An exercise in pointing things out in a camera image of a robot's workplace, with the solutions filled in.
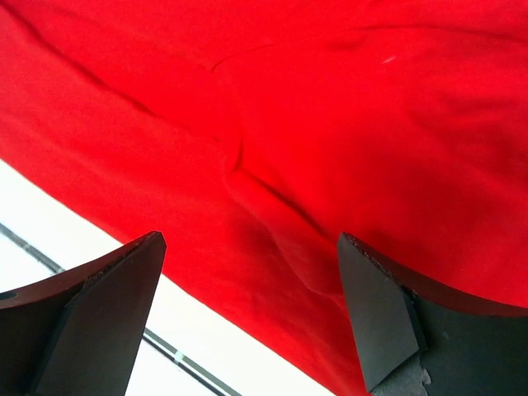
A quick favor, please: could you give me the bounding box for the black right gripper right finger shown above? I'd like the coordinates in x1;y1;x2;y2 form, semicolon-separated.
337;233;527;395

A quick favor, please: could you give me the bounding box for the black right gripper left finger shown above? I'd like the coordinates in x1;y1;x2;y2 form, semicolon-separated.
1;232;167;395

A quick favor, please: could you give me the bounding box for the red t-shirt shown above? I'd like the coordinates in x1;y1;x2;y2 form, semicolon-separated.
1;1;527;395

